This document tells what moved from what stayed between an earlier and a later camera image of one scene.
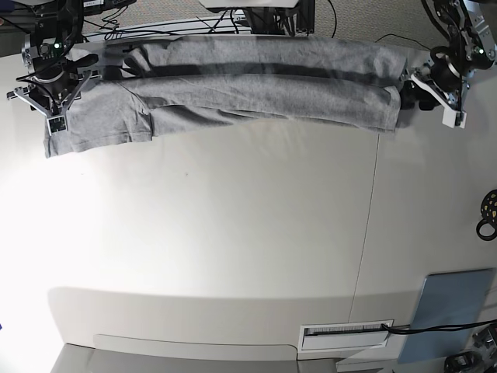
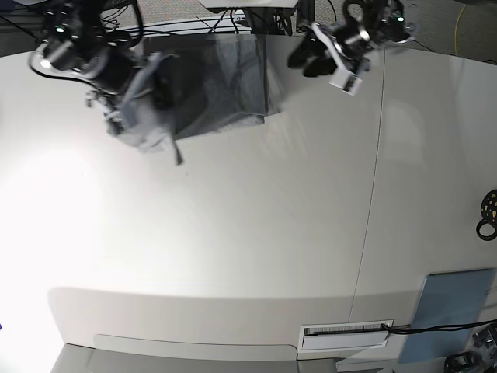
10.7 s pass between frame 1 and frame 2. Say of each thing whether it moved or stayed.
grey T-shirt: moved
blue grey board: stayed
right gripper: moved
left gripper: moved
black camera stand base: stayed
